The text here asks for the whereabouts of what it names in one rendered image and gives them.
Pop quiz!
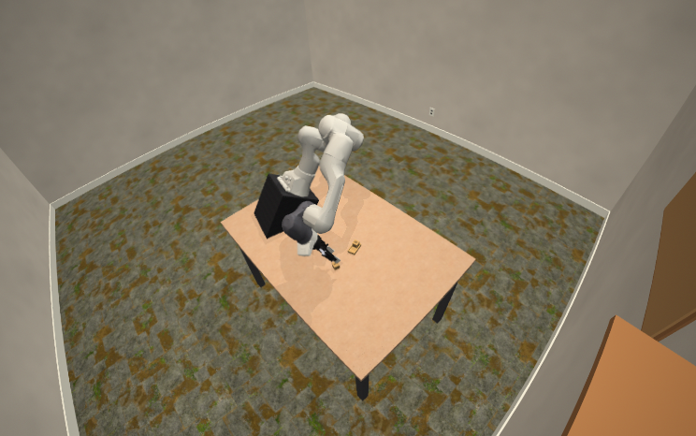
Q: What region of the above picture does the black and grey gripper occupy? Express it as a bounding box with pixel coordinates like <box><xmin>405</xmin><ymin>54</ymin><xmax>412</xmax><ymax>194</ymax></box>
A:
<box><xmin>312</xmin><ymin>235</ymin><xmax>341</xmax><ymax>264</ymax></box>

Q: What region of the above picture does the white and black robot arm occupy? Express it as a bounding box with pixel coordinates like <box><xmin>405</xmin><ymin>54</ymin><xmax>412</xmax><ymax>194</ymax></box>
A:
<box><xmin>277</xmin><ymin>113</ymin><xmax>364</xmax><ymax>256</ymax></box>

